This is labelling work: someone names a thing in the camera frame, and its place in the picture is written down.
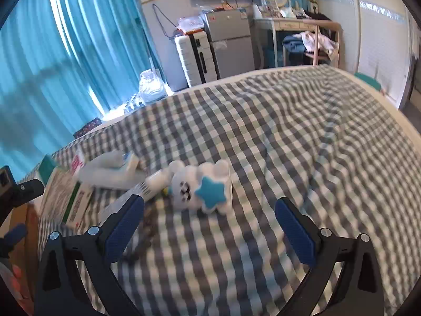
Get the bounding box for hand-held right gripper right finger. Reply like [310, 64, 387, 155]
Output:
[274, 197, 385, 316]

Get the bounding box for white tube striped cap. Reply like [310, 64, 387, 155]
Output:
[137, 169, 173, 202]

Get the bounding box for blue clothes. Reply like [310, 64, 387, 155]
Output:
[282, 34, 306, 55]

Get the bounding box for white red plastic bag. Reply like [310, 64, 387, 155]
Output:
[176, 16, 206, 37]

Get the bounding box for white plastic bottle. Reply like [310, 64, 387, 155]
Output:
[78, 151, 145, 190]

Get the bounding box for dark dotted box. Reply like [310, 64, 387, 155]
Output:
[73, 117, 102, 139]

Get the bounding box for white clothes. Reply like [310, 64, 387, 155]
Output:
[293, 30, 339, 56]

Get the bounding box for wooden dressing desk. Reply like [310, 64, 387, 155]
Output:
[252, 16, 343, 70]

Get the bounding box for clear plastic bag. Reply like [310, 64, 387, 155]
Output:
[138, 69, 166, 103]

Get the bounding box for clear water bottles pack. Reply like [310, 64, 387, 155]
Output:
[122, 93, 146, 115]

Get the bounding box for white suitcase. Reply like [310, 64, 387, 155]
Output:
[174, 29, 220, 88]

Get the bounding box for blue curtain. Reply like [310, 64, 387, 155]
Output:
[0, 0, 165, 185]

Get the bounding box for black bag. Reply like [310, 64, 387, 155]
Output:
[304, 10, 333, 21]

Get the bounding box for brown wooden stand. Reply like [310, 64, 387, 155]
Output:
[7, 202, 42, 307]

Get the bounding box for wooden chair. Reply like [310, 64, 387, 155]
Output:
[303, 21, 341, 68]

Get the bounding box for white louvered wardrobe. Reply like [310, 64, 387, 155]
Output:
[342, 0, 417, 111]

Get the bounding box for grey fridge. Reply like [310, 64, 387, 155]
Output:
[202, 8, 255, 80]

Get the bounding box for green stool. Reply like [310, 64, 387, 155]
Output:
[353, 72, 384, 94]

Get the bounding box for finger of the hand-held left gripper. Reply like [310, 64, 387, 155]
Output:
[0, 223, 28, 259]
[7, 178, 45, 206]

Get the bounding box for white plush toy blue star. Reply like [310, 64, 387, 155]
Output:
[166, 160, 234, 214]

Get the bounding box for checkered bed sheet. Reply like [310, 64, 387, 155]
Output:
[20, 64, 421, 316]

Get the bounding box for red white packet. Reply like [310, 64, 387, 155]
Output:
[70, 154, 87, 176]

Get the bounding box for small white blue box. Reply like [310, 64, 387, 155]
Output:
[122, 152, 140, 172]

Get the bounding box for dark beaded chain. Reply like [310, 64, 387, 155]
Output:
[127, 201, 158, 260]

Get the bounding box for teal box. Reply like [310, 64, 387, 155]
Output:
[39, 156, 58, 180]

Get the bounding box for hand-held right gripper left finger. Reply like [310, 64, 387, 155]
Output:
[34, 194, 145, 316]

